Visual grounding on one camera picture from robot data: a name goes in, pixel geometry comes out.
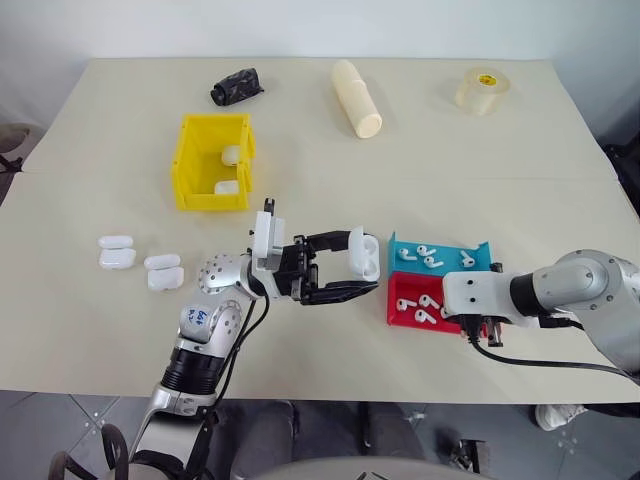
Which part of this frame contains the dark office chair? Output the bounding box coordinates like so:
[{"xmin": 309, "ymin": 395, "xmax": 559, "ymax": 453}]
[{"xmin": 0, "ymin": 122, "xmax": 47, "ymax": 177}]

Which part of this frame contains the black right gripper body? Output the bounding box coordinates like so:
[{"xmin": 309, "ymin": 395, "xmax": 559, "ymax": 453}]
[{"xmin": 460, "ymin": 313, "xmax": 505, "ymax": 349}]

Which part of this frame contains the teal plastic tray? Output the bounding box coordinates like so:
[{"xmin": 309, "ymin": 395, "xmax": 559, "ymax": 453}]
[{"xmin": 385, "ymin": 230, "xmax": 494, "ymax": 277}]

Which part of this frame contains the cream cylindrical roll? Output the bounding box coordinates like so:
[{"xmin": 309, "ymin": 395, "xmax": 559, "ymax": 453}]
[{"xmin": 330, "ymin": 59, "xmax": 384, "ymax": 141}]

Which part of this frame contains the yellow plastic bin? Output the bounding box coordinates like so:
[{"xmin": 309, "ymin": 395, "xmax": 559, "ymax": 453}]
[{"xmin": 170, "ymin": 113, "xmax": 259, "ymax": 213}]

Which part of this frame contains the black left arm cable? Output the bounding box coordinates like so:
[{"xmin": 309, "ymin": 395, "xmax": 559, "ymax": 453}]
[{"xmin": 197, "ymin": 293, "xmax": 272, "ymax": 451}]

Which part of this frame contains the white shoe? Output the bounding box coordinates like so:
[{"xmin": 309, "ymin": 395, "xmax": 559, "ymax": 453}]
[{"xmin": 535, "ymin": 402, "xmax": 588, "ymax": 433}]

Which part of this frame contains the red plastic tray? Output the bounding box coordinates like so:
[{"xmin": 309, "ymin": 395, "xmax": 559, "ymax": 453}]
[{"xmin": 385, "ymin": 271, "xmax": 490, "ymax": 332}]

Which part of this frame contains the black rolled plastic bag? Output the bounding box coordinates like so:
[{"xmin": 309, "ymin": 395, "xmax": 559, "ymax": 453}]
[{"xmin": 208, "ymin": 66, "xmax": 266, "ymax": 108}]

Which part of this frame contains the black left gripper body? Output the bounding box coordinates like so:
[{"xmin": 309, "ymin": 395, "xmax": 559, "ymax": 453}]
[{"xmin": 272, "ymin": 233, "xmax": 322, "ymax": 305}]

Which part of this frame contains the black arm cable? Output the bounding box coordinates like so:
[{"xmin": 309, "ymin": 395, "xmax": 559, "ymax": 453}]
[
  {"xmin": 197, "ymin": 293, "xmax": 272, "ymax": 451},
  {"xmin": 465, "ymin": 312, "xmax": 640, "ymax": 385}
]

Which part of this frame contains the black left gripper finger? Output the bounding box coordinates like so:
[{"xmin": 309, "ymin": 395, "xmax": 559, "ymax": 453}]
[
  {"xmin": 298, "ymin": 279, "xmax": 381, "ymax": 307},
  {"xmin": 301, "ymin": 228, "xmax": 357, "ymax": 257}
]

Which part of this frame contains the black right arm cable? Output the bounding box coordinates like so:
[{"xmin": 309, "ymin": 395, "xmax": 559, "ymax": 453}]
[{"xmin": 465, "ymin": 312, "xmax": 640, "ymax": 385}]

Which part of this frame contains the black looped strap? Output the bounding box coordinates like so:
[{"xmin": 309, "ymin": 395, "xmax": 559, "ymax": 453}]
[{"xmin": 48, "ymin": 422, "xmax": 132, "ymax": 480}]

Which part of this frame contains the translucent tape roll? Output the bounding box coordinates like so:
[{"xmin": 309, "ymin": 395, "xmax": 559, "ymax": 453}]
[{"xmin": 454, "ymin": 65, "xmax": 513, "ymax": 118}]

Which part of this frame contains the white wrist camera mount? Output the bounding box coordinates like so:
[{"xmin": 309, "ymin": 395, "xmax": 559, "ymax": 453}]
[
  {"xmin": 248, "ymin": 198, "xmax": 289, "ymax": 277},
  {"xmin": 442, "ymin": 260, "xmax": 544, "ymax": 332}
]

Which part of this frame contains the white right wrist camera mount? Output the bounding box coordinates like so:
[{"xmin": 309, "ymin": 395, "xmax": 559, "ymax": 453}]
[{"xmin": 442, "ymin": 260, "xmax": 544, "ymax": 332}]

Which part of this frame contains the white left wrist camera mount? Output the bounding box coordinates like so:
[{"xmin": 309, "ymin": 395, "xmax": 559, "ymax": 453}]
[{"xmin": 248, "ymin": 198, "xmax": 289, "ymax": 277}]

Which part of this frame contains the black metal floor bracket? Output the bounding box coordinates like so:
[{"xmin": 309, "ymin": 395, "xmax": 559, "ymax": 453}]
[{"xmin": 448, "ymin": 438, "xmax": 488, "ymax": 474}]

